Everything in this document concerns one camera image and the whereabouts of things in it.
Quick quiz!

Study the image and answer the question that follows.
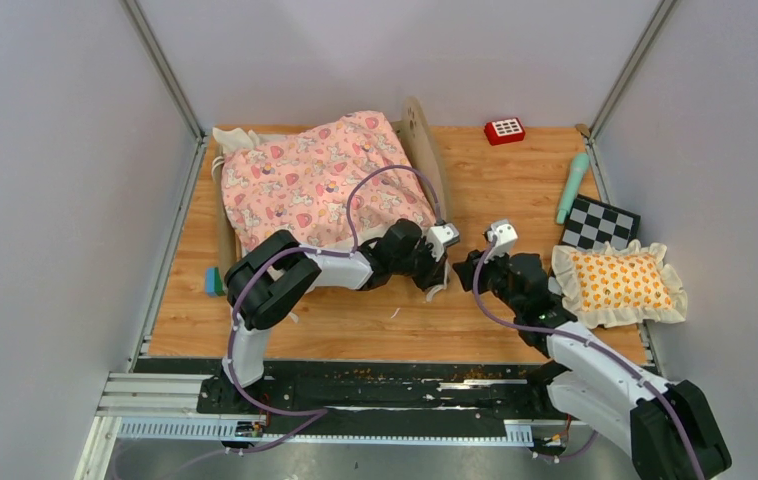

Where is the pink unicorn drawstring bag blanket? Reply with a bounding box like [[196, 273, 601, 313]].
[[212, 111, 437, 253]]

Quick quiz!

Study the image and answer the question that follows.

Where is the black and silver chessboard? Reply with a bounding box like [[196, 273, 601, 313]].
[[559, 195, 641, 251]]

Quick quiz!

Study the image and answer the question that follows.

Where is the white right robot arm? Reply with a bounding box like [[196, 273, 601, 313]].
[[453, 250, 732, 479]]

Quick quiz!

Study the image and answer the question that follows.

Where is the orange duck print pillow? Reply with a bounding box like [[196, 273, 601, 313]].
[[551, 240, 688, 329]]

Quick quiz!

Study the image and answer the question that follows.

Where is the red white grid block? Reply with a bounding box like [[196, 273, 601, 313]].
[[483, 117, 526, 146]]

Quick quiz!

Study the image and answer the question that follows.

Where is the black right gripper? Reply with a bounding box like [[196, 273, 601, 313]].
[[452, 243, 523, 315]]

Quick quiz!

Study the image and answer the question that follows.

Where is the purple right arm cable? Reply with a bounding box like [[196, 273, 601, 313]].
[[471, 241, 708, 480]]

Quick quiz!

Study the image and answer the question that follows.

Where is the wooden striped pet bed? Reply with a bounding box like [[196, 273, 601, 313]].
[[212, 98, 452, 264]]

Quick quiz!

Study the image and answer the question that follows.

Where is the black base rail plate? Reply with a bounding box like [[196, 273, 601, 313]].
[[196, 360, 592, 445]]

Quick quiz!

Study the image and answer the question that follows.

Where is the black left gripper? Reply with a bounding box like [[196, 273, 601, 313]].
[[392, 237, 450, 293]]

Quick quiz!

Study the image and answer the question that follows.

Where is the blue green grey block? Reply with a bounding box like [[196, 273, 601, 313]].
[[204, 266, 226, 298]]

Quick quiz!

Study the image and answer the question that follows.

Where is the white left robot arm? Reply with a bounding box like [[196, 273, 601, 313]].
[[222, 219, 460, 413]]

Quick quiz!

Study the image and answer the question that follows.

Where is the mint green massager wand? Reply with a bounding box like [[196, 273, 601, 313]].
[[555, 153, 590, 225]]

